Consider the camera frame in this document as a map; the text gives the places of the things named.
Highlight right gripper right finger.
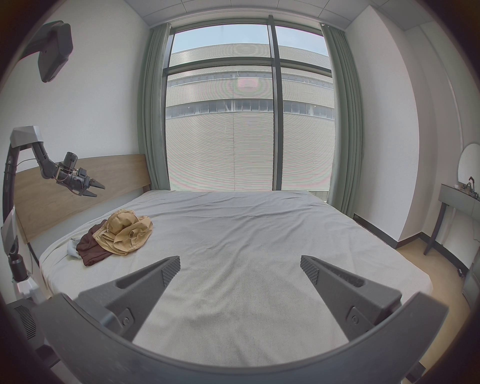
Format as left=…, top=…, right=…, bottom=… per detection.
left=301, top=255, right=403, bottom=343

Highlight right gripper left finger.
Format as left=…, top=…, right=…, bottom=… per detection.
left=77, top=256, right=181, bottom=343

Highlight tan shorts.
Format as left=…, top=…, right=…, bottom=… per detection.
left=92, top=210, right=154, bottom=257

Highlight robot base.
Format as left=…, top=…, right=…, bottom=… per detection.
left=0, top=205, right=51, bottom=361

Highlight bed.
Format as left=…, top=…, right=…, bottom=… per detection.
left=14, top=154, right=433, bottom=366

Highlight brown garment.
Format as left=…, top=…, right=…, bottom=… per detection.
left=76, top=220, right=113, bottom=268

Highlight grey-green curtain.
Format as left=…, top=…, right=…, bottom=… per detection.
left=138, top=23, right=172, bottom=193
left=320, top=23, right=364, bottom=218

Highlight grey dressing table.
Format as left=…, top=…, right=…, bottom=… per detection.
left=424, top=183, right=480, bottom=269

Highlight window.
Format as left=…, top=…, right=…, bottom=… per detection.
left=165, top=14, right=334, bottom=203

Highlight round mirror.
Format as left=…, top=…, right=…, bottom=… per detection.
left=458, top=143, right=480, bottom=187

